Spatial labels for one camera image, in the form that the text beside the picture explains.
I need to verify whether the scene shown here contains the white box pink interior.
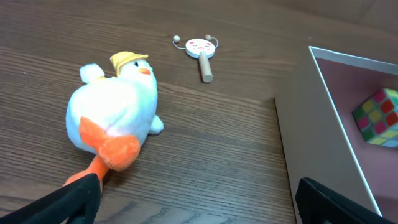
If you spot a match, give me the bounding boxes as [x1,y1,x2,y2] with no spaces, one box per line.
[275,46,397,222]

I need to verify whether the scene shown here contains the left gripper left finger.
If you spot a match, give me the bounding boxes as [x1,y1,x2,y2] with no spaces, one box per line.
[1,174,101,224]

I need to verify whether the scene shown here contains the white plush duck toy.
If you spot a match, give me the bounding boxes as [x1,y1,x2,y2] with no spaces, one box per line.
[65,51,164,184]

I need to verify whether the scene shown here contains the wooden pig rattle drum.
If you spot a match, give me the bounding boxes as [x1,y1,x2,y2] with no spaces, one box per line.
[172,34,219,83]

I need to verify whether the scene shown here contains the colourful puzzle cube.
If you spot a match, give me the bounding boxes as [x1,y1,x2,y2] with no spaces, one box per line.
[352,88,398,148]

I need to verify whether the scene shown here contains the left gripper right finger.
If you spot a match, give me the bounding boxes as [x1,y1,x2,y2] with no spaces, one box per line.
[295,177,393,224]

